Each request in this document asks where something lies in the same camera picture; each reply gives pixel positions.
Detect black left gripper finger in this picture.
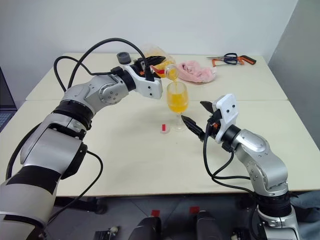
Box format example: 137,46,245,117
146,56,166,66

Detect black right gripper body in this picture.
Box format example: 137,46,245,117
206,110,225,137

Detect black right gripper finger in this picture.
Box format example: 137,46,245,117
181,114,206,142
199,100,216,115

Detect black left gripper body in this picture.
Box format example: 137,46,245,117
131,56,155,82

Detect orange juice bottle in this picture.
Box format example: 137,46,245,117
142,43,180,82

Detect white cap with red tape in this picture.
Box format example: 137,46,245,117
159,123,172,136

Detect pink fluffy cloth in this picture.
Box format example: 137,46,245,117
177,59,218,85

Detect dark rounded shape red tag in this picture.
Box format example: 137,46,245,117
128,209,162,240
189,206,225,240

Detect black table leg caster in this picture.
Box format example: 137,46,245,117
87,197,107,215

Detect dark laptop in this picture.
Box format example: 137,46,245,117
0,66,17,131

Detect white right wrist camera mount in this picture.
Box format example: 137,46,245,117
214,93,240,145

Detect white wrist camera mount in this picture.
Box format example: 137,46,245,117
123,64,163,100
214,93,240,145

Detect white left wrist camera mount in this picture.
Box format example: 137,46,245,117
123,64,163,100

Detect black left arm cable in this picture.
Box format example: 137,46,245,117
4,37,148,226

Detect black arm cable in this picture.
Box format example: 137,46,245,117
4,37,148,226
202,122,258,196

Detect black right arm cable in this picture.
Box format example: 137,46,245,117
202,122,258,196

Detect dark blue handled scissors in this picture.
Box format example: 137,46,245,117
206,52,238,65

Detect black bracket with white knob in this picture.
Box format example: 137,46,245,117
94,226,120,240

